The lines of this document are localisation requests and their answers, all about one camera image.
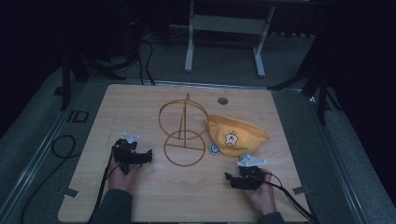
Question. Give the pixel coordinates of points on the white metal table frame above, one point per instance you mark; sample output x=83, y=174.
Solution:
x=227, y=24

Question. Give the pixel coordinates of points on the person's right hand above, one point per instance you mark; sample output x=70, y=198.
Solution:
x=263, y=197

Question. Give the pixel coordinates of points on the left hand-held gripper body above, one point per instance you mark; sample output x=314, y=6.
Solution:
x=126, y=151

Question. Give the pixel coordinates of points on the black floor tape marking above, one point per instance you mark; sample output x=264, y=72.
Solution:
x=77, y=116

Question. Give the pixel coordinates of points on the grey round table grommet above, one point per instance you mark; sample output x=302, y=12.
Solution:
x=222, y=100

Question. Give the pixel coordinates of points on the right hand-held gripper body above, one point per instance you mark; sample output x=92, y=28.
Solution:
x=250, y=177

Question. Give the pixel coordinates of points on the person's left hand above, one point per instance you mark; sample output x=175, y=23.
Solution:
x=121, y=180

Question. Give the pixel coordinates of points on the grey tape piece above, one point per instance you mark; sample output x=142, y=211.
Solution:
x=301, y=190

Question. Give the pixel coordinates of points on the yellow hat with cartoon print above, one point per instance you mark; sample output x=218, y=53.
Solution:
x=246, y=130

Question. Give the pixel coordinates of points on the black tripod stand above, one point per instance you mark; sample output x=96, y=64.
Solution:
x=322, y=99
x=65, y=84

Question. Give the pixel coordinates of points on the round blue white tag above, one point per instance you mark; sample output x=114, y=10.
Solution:
x=214, y=149

